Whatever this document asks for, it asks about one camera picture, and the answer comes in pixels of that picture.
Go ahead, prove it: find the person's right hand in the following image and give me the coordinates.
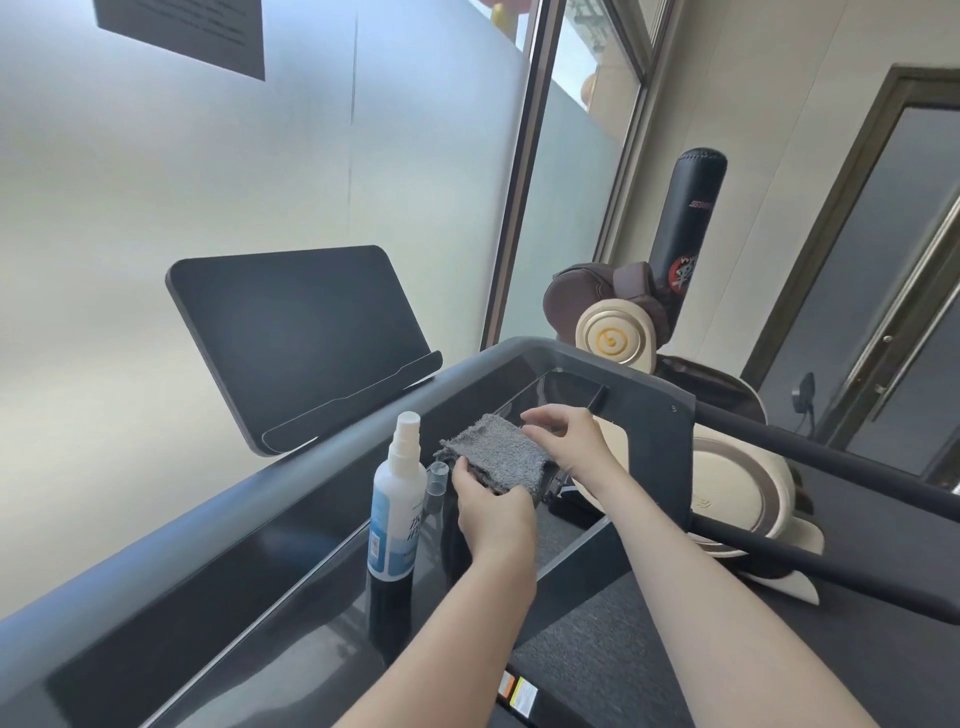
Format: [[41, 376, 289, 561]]
[[519, 403, 628, 500]]

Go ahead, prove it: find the person's left hand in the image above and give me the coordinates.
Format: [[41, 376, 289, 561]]
[[449, 455, 540, 577]]

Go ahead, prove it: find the grey fluffy cloth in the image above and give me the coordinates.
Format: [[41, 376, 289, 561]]
[[433, 412, 560, 508]]

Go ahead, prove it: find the white blue spray bottle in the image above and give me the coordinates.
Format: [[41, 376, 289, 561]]
[[365, 410, 429, 583]]

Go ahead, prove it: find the dark grey treadmill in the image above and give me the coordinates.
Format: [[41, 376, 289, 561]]
[[0, 244, 960, 728]]

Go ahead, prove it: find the person's left forearm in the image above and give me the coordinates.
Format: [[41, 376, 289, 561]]
[[333, 554, 540, 728]]

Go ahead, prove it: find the person's right forearm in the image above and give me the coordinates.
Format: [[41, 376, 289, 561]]
[[592, 464, 879, 728]]

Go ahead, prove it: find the small clear bottle cap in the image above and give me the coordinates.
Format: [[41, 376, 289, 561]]
[[423, 461, 451, 515]]

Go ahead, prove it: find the beige brown massage chair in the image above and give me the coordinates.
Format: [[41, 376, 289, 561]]
[[542, 260, 826, 605]]

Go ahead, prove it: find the small black stand device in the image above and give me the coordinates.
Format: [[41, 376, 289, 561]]
[[791, 371, 819, 436]]

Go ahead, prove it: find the black punching bag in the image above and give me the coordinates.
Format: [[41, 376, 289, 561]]
[[648, 147, 729, 346]]

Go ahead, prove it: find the black console screen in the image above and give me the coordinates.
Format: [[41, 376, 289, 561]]
[[164, 244, 445, 459]]

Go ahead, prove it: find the dark glass double door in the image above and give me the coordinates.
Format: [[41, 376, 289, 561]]
[[738, 63, 960, 493]]

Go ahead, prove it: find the large red lantern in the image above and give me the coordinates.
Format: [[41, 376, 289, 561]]
[[479, 0, 538, 43]]

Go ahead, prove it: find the grey instruction poster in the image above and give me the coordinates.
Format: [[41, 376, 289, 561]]
[[92, 0, 268, 82]]

